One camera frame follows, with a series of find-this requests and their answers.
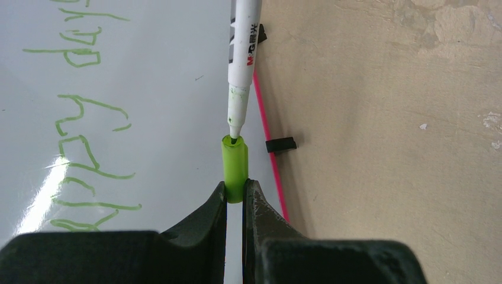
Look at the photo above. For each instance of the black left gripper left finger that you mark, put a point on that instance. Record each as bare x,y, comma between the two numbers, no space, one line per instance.
192,251

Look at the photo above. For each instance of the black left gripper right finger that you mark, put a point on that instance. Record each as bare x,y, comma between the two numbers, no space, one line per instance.
275,252

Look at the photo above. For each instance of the green marker cap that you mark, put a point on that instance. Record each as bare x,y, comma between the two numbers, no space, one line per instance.
235,168

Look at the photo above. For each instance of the pink framed whiteboard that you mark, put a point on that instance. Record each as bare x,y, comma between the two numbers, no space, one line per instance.
113,114

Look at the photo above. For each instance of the white marker pen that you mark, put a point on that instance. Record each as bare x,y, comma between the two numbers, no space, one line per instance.
244,35

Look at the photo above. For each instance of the black left whiteboard foot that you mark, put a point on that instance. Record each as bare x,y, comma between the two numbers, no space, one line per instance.
280,145

